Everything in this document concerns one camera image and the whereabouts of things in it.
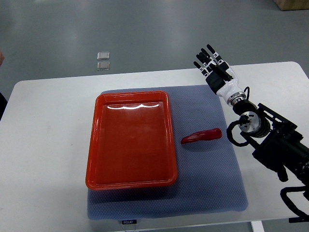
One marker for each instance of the red pepper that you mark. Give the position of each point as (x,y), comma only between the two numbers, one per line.
(205,135)

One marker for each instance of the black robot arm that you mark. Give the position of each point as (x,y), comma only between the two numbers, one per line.
(277,145)

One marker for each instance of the upper metal floor plate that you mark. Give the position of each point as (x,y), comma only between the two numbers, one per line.
(105,55)

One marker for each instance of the white table leg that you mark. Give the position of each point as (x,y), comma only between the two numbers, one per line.
(257,226)

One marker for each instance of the cardboard box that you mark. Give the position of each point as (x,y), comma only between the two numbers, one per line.
(291,5)

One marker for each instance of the person at left edge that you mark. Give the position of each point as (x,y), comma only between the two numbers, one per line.
(2,57)

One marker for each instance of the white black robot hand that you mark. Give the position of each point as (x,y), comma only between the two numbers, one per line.
(219,76)

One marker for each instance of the red plastic tray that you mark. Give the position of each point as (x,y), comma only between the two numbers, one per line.
(132,143)

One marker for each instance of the blue-grey foam mat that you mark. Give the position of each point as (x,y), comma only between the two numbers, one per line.
(209,178)

